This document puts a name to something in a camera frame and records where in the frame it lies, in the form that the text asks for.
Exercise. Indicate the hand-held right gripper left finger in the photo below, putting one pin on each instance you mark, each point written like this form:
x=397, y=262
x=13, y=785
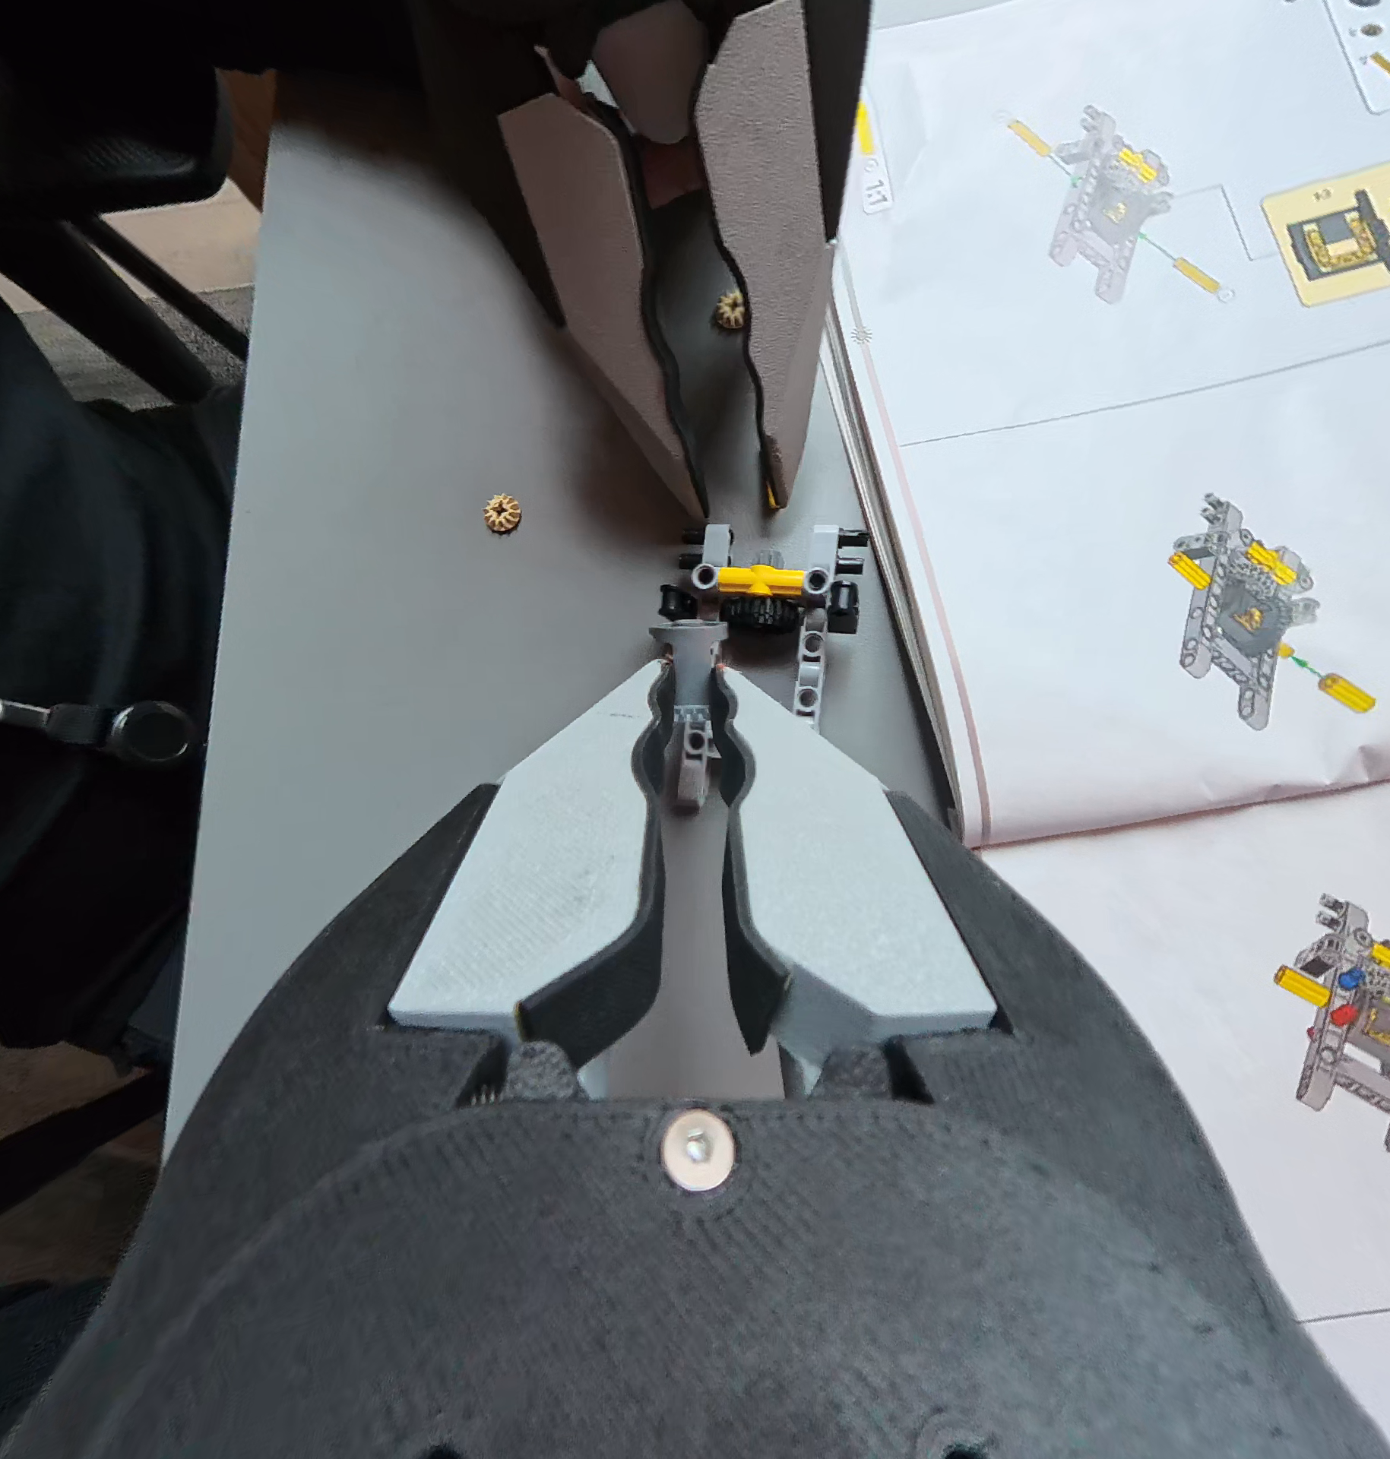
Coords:
x=534, y=902

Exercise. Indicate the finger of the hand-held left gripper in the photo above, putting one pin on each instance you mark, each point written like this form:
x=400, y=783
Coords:
x=592, y=264
x=769, y=172

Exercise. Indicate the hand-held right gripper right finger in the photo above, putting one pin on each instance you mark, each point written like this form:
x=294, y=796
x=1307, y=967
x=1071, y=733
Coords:
x=853, y=902

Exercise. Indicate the tan lego bevel gear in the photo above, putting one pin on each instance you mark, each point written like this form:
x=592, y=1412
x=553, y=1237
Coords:
x=729, y=309
x=501, y=511

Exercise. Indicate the grey lego frame assembly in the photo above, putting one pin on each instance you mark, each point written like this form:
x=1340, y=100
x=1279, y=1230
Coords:
x=784, y=593

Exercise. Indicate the lego instruction booklet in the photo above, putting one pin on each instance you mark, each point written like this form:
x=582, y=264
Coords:
x=1160, y=515

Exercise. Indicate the person's left hand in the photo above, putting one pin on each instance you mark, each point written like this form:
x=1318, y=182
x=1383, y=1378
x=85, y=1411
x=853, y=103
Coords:
x=670, y=174

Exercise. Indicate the black mesh armrest chair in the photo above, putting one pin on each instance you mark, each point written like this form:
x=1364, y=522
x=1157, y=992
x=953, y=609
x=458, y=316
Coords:
x=89, y=148

